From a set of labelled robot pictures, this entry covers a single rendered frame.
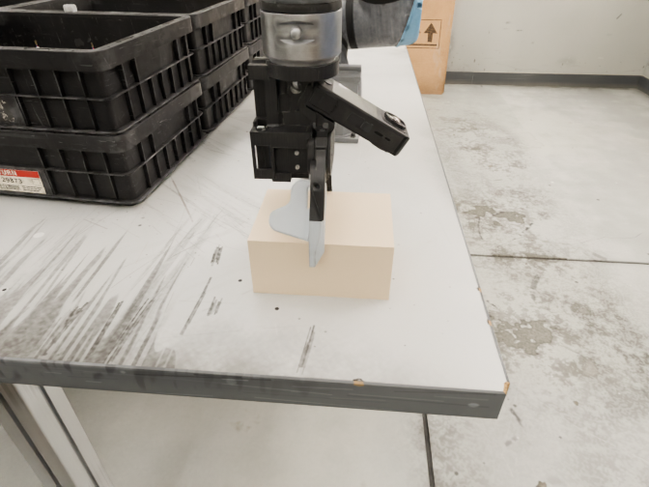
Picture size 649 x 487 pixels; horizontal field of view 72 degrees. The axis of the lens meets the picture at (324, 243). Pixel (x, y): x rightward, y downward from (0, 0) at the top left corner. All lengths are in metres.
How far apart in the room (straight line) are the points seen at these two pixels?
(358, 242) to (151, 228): 0.33
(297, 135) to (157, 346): 0.26
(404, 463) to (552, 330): 0.69
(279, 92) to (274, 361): 0.27
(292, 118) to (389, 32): 0.54
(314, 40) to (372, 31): 0.56
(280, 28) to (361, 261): 0.24
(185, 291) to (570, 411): 1.13
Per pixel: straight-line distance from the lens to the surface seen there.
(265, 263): 0.51
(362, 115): 0.46
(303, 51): 0.43
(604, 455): 1.39
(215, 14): 1.02
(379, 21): 0.98
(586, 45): 4.35
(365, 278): 0.51
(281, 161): 0.48
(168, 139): 0.83
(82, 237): 0.72
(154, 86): 0.80
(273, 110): 0.47
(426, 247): 0.63
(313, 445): 1.23
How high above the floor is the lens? 1.05
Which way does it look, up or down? 35 degrees down
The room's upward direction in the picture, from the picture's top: straight up
